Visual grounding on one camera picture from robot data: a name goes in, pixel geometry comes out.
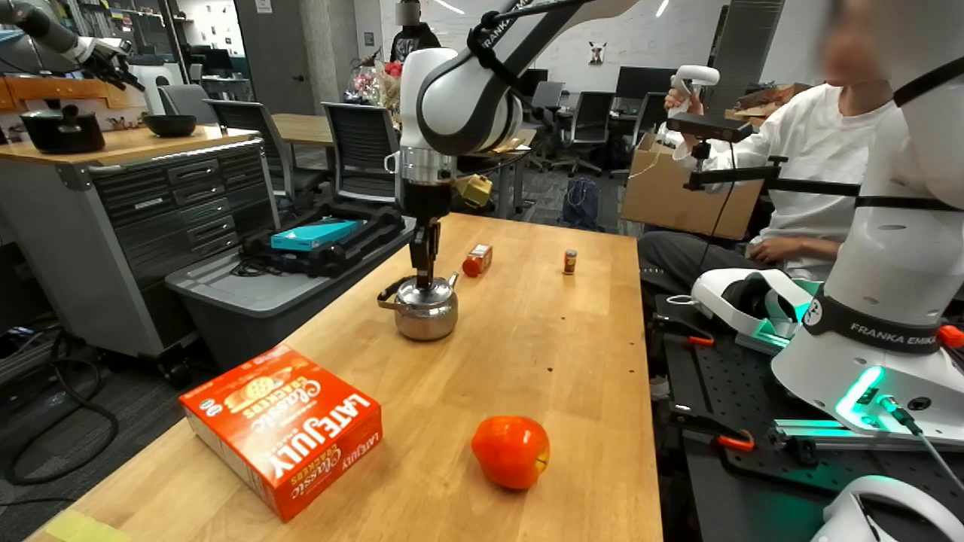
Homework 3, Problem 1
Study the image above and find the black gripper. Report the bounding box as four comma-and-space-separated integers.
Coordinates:
404, 183, 452, 281

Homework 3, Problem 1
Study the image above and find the silver teapot lid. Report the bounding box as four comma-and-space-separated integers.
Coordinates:
398, 274, 458, 300

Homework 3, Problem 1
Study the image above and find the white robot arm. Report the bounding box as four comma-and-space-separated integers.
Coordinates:
392, 0, 640, 283

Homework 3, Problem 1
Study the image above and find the silver teapot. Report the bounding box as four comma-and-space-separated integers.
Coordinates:
376, 278, 458, 342

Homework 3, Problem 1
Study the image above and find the black office chair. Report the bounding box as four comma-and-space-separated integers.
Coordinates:
325, 102, 398, 204

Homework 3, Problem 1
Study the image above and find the teal case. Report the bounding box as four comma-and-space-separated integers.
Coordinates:
268, 219, 360, 252

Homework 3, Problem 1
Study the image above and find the small grey-capped jar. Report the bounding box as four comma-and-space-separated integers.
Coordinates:
562, 249, 578, 274

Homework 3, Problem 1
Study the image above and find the standing person in black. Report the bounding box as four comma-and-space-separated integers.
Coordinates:
390, 0, 441, 64

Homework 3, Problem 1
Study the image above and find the cardboard box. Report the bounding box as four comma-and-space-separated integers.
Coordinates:
620, 148, 762, 240

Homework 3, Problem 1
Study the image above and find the computer monitor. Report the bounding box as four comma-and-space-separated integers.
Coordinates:
616, 67, 671, 98

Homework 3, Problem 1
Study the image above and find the orange toy tomato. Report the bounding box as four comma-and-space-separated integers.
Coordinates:
471, 415, 550, 491

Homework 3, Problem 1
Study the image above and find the orange cracker box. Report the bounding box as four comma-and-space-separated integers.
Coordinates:
181, 345, 382, 520

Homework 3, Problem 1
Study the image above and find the black bowl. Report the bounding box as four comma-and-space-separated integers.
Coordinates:
142, 114, 197, 137

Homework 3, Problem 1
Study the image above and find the white VR controller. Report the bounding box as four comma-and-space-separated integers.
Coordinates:
671, 64, 721, 97

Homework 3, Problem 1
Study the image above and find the grey drawer cabinet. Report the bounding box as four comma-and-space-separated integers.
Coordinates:
0, 127, 277, 358

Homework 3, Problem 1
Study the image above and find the white VR headset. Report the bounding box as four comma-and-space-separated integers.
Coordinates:
690, 268, 814, 350

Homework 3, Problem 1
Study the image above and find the black pot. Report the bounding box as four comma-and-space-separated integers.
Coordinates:
22, 106, 106, 153

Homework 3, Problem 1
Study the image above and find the person in white shirt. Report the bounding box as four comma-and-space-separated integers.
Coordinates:
642, 0, 901, 293

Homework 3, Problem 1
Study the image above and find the orange-handled clamp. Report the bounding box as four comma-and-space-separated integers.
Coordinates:
671, 406, 757, 455

